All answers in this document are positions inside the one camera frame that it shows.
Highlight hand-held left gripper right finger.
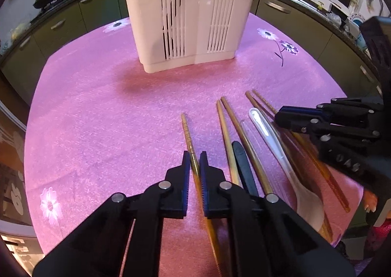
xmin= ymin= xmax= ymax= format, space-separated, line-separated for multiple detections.
xmin=199 ymin=152 xmax=356 ymax=277

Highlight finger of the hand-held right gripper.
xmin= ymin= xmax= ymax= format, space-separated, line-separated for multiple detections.
xmin=279 ymin=97 xmax=385 ymax=123
xmin=274 ymin=112 xmax=382 ymax=143

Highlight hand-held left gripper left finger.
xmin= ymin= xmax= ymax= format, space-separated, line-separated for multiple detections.
xmin=32 ymin=151 xmax=191 ymax=277

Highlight white plastic spoon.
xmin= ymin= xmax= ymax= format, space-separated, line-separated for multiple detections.
xmin=248 ymin=107 xmax=325 ymax=233

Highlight person's right hand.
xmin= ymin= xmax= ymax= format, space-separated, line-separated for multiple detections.
xmin=363 ymin=190 xmax=379 ymax=213

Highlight translucent plastic utensil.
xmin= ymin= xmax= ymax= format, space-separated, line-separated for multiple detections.
xmin=239 ymin=119 xmax=298 ymax=213

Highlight red patterned clothing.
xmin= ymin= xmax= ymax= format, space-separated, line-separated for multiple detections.
xmin=365 ymin=222 xmax=391 ymax=265

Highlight dark stone countertop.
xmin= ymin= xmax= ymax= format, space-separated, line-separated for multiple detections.
xmin=0 ymin=0 xmax=381 ymax=68

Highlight pink floral tablecloth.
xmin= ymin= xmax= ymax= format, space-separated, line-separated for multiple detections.
xmin=24 ymin=13 xmax=365 ymax=277

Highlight green lower cabinets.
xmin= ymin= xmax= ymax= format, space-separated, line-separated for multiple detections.
xmin=0 ymin=0 xmax=382 ymax=106

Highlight black handled utensil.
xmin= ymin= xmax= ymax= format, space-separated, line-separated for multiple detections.
xmin=231 ymin=141 xmax=260 ymax=197

